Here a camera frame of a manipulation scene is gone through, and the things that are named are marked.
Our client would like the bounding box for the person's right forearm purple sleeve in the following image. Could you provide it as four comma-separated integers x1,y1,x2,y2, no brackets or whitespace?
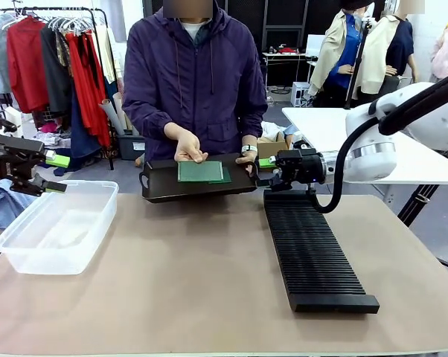
121,100,181,141

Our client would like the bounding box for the red shirt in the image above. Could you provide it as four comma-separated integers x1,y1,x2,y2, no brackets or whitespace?
6,17,51,115

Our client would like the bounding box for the navy blue garment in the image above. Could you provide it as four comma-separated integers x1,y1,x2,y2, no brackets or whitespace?
70,89,103,161

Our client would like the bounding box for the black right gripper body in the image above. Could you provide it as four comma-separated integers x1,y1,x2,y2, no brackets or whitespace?
275,148,327,192

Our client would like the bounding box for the black tray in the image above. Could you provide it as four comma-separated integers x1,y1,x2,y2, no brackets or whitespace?
138,152,260,204

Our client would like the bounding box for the black tripod pole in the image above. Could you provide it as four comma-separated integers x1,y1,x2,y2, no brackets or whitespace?
344,18,374,110

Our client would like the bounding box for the black slotted PCB rack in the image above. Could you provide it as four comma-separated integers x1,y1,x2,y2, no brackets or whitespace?
263,188,380,314

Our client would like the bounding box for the mannequin cream jacket navy shirt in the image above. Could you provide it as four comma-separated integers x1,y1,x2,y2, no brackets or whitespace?
359,0,420,109

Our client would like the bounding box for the white paper roll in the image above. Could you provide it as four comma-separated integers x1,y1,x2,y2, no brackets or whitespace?
98,99,125,135

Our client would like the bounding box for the black clothes rack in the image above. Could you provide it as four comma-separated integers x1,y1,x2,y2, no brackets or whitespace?
0,5,115,171

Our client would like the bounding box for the white table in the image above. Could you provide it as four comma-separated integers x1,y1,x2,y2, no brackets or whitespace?
281,106,448,186

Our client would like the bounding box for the person's left forearm purple sleeve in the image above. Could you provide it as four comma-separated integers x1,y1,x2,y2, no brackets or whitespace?
240,103,269,148

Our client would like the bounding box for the white crate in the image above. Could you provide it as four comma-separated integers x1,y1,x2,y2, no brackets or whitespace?
290,81,312,109

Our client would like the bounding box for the cardboard box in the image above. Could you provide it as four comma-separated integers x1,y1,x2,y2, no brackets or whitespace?
256,132,289,161

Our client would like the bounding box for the grey storage bin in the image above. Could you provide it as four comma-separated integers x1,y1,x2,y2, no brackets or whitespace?
116,133,147,161

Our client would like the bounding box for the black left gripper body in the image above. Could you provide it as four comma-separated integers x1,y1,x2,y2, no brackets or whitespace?
0,130,47,184

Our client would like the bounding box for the blue cloth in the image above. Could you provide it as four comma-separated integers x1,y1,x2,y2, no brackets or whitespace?
0,179,37,229

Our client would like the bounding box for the mannequin beige jacket blue shirt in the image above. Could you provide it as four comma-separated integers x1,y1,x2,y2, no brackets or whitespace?
307,0,366,109

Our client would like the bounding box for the person's left hand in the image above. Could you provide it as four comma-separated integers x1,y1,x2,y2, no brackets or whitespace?
235,150,259,176

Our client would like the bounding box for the cream garment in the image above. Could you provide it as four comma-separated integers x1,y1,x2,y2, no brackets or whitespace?
95,24,118,85

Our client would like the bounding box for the person's right hand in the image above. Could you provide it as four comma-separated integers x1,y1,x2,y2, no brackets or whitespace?
163,121,209,164

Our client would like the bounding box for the red dress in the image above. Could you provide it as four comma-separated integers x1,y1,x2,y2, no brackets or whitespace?
65,31,112,148

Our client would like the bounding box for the beige paper roll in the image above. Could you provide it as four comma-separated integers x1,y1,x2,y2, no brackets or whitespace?
112,91,134,134

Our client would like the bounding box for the white background desk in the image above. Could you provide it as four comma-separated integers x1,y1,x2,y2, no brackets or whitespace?
261,51,307,87

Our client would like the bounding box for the person in purple jacket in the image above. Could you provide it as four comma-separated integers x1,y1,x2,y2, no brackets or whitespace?
121,0,269,164

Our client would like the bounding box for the white monitor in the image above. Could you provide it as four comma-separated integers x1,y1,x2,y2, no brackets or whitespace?
305,33,327,58

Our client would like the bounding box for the dark grey jacket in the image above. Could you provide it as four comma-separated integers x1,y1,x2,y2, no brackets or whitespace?
40,24,74,113

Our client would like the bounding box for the clear plastic box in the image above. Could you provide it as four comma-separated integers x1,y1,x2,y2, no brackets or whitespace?
0,180,120,276

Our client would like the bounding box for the green PCB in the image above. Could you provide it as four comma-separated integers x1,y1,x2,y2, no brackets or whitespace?
208,167,232,184
177,160,225,183

